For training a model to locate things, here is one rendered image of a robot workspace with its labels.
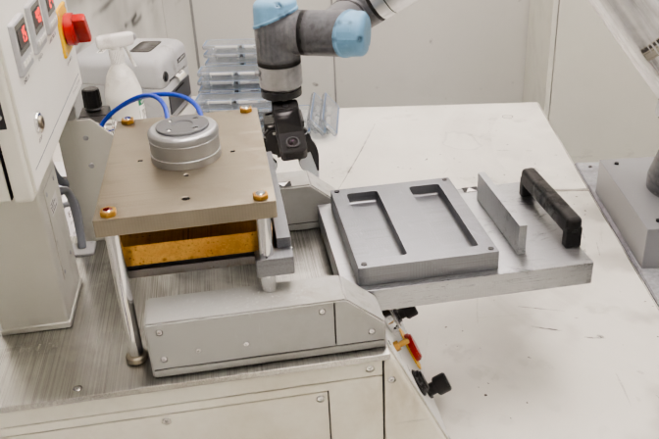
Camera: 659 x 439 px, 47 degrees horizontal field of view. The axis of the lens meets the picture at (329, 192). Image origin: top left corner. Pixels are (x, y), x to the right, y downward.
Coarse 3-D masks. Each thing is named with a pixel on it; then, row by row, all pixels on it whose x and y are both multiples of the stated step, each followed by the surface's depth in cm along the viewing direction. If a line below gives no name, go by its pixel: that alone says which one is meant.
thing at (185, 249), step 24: (144, 240) 81; (168, 240) 80; (192, 240) 81; (216, 240) 81; (240, 240) 82; (144, 264) 81; (168, 264) 82; (192, 264) 82; (216, 264) 82; (240, 264) 83
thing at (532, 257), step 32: (480, 192) 103; (512, 192) 106; (320, 224) 104; (512, 224) 92; (544, 224) 98; (512, 256) 91; (544, 256) 91; (576, 256) 91; (384, 288) 86; (416, 288) 87; (448, 288) 88; (480, 288) 88; (512, 288) 89; (544, 288) 90
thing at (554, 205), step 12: (528, 180) 101; (540, 180) 100; (528, 192) 104; (540, 192) 98; (552, 192) 97; (540, 204) 98; (552, 204) 95; (564, 204) 94; (552, 216) 95; (564, 216) 92; (576, 216) 91; (564, 228) 92; (576, 228) 91; (564, 240) 92; (576, 240) 92
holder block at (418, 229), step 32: (352, 192) 102; (384, 192) 102; (416, 192) 104; (448, 192) 101; (352, 224) 95; (384, 224) 97; (416, 224) 94; (448, 224) 97; (480, 224) 93; (352, 256) 89; (384, 256) 91; (416, 256) 88; (448, 256) 87; (480, 256) 88
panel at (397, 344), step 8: (400, 328) 106; (392, 336) 93; (400, 336) 102; (392, 344) 88; (400, 344) 89; (392, 352) 85; (400, 352) 92; (408, 352) 101; (400, 360) 88; (408, 360) 96; (408, 368) 91; (416, 368) 99; (408, 376) 87; (416, 384) 90; (424, 392) 91; (424, 400) 89; (432, 400) 99; (432, 408) 94; (432, 416) 91; (440, 416) 97; (440, 424) 93
